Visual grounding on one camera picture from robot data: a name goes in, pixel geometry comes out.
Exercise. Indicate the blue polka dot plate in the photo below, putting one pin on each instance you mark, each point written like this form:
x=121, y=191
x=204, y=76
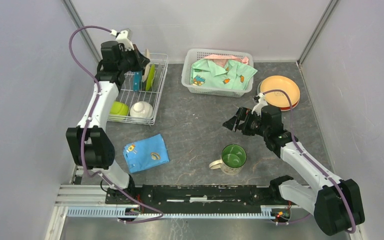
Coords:
x=137, y=81

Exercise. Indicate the blue folded cloth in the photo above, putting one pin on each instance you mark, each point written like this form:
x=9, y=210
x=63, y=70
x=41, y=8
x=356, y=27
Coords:
x=145, y=154

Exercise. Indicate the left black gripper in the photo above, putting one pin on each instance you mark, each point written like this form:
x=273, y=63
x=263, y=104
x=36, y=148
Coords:
x=141, y=61

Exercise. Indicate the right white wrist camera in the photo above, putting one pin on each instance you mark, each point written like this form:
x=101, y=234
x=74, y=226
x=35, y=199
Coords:
x=260, y=103

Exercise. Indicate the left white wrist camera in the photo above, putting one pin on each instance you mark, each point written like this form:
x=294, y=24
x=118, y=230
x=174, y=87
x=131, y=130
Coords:
x=123, y=37

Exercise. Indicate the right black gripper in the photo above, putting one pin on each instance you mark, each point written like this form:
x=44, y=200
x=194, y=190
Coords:
x=245, y=114

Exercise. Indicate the lime green plate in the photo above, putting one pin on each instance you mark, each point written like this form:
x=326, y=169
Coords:
x=150, y=78

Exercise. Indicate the green interior mug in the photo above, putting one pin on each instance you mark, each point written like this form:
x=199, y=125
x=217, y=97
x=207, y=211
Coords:
x=233, y=158

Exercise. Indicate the cream plate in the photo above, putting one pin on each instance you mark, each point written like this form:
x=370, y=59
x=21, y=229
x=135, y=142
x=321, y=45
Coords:
x=146, y=70

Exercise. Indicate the orange plate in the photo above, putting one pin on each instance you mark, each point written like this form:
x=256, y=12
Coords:
x=278, y=82

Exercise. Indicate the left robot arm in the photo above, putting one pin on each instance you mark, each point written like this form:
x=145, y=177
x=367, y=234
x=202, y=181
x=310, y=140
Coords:
x=89, y=144

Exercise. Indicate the red plate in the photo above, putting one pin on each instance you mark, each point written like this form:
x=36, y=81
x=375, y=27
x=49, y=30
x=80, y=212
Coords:
x=289, y=107

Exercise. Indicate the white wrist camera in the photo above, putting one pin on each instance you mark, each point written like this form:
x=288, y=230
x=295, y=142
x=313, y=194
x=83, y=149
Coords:
x=123, y=37
x=260, y=103

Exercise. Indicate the mint green printed shirt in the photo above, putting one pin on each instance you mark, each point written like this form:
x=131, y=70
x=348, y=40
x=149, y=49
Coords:
x=233, y=76

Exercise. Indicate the white plastic basket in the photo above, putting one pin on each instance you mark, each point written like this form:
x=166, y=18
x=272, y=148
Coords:
x=196, y=54

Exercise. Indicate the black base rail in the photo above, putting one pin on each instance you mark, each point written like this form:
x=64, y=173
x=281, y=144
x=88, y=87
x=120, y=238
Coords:
x=196, y=199

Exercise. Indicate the white wire dish rack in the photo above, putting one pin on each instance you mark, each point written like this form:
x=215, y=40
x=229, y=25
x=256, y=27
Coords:
x=129, y=97

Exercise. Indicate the lime green bowl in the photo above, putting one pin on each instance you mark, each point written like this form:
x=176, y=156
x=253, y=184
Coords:
x=119, y=109

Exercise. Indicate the white round bowl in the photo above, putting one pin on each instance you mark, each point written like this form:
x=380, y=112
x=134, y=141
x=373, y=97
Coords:
x=141, y=109

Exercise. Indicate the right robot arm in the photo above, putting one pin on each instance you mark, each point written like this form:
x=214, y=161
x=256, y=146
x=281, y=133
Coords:
x=334, y=203

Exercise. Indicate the pink cloth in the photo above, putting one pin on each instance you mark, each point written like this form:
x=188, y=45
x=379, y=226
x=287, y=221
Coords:
x=222, y=59

